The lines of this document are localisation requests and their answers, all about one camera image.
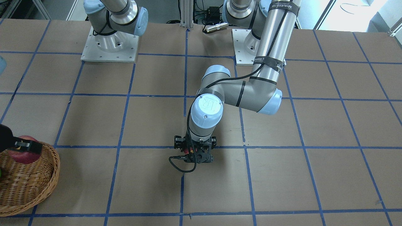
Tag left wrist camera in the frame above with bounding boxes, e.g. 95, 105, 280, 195
184, 148, 214, 164

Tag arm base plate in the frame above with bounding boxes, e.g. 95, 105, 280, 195
81, 27, 140, 63
232, 29, 260, 66

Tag silver cylinder connector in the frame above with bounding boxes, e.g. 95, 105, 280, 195
203, 22, 229, 34

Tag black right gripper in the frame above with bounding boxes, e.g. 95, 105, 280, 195
0, 124, 43, 154

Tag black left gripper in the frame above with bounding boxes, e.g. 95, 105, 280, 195
175, 135, 217, 151

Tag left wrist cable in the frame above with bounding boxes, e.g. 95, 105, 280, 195
169, 0, 296, 173

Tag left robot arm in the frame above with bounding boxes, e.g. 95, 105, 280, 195
174, 0, 302, 158

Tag aluminium frame post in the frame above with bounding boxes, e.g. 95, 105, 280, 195
179, 0, 194, 30

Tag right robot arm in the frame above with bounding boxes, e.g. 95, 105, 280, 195
0, 0, 148, 154

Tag wicker basket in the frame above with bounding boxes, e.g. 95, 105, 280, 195
0, 143, 61, 217

